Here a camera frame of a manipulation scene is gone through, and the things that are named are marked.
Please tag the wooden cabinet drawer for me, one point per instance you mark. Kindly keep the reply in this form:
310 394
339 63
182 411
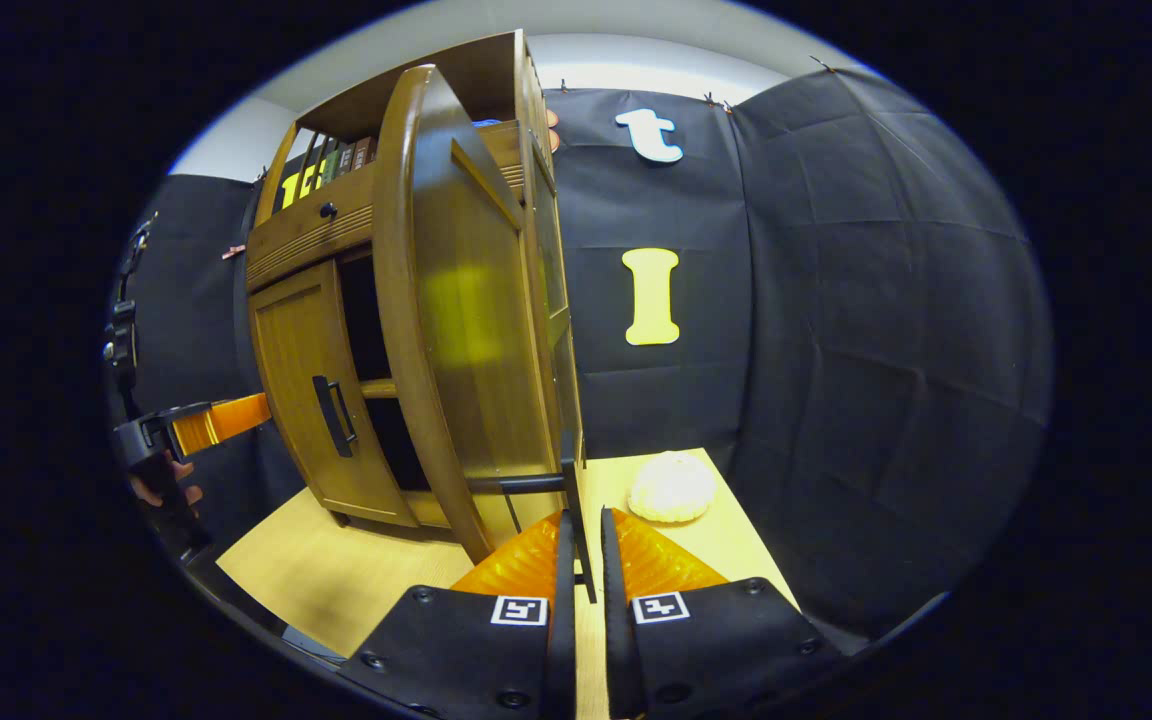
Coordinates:
306 245

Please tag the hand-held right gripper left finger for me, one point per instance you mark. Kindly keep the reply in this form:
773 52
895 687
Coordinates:
456 650

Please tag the cream knitted round cushion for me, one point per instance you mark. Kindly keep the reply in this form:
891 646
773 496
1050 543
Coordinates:
672 487

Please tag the black backdrop cloth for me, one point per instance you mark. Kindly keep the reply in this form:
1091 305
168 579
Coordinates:
836 350

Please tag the dark brown book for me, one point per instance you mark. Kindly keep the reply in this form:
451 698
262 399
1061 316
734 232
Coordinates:
346 160

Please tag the wooden inner shelf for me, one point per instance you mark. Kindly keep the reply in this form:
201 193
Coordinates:
381 388

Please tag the wooden double-door shoe cabinet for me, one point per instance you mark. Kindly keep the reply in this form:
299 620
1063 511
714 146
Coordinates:
306 240

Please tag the wooden shoe cabinet door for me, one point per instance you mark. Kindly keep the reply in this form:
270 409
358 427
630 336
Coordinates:
296 400
476 330

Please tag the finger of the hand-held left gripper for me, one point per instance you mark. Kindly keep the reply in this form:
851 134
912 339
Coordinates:
221 425

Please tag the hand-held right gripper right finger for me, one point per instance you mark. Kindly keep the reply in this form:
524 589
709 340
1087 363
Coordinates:
716 650

